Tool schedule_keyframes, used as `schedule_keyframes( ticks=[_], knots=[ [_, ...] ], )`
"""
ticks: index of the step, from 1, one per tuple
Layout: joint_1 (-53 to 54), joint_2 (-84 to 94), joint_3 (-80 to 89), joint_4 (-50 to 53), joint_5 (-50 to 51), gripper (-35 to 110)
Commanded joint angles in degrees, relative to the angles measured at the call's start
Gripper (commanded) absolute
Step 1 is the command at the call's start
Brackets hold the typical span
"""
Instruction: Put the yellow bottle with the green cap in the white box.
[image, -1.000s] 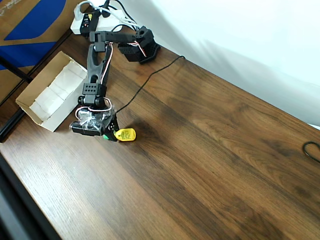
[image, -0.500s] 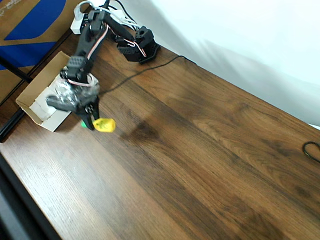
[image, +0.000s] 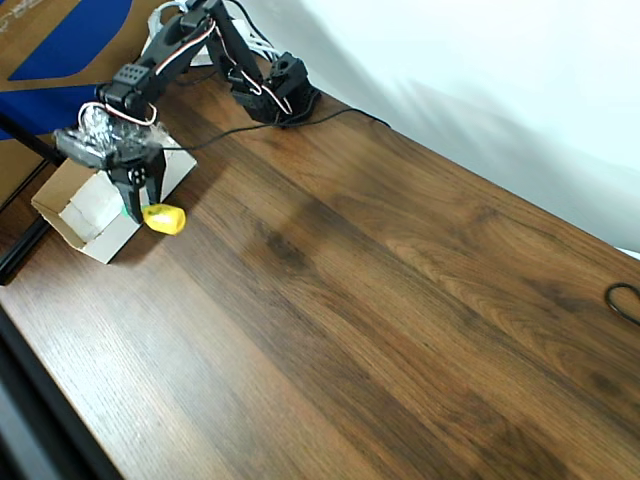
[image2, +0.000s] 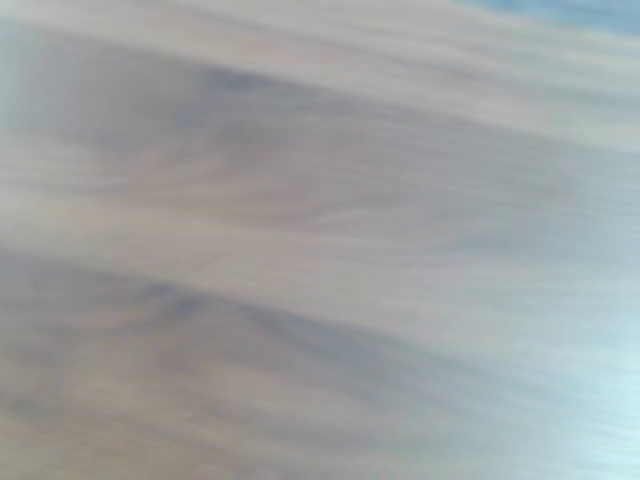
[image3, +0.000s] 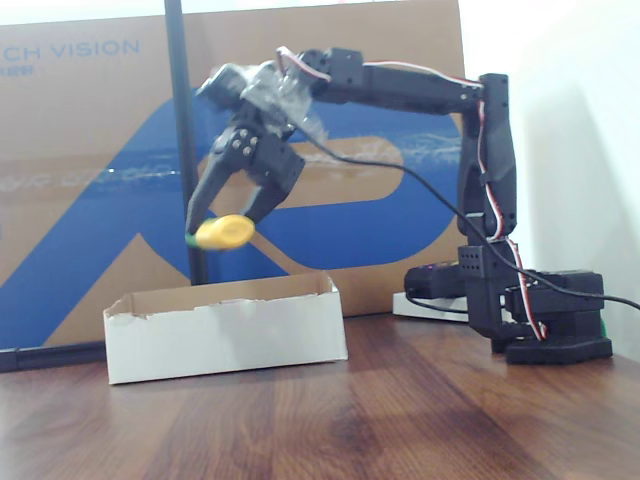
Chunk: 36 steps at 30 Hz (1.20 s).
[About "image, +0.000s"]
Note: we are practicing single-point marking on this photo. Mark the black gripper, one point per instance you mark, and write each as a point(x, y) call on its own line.
point(136, 176)

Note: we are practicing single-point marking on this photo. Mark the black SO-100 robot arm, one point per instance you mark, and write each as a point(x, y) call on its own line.
point(165, 52)

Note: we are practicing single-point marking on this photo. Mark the white open cardboard box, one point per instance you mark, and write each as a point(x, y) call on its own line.
point(80, 210)

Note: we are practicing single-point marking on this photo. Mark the brown cardboard box blue print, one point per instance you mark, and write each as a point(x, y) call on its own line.
point(55, 45)

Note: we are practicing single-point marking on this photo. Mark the black metal bar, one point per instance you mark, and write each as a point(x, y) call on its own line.
point(30, 141)

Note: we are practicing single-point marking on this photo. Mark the plastic-wrapped black camera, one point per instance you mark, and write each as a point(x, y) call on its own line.
point(90, 142)

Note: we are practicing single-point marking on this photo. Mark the black frame rail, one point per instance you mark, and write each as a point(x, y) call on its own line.
point(20, 252)

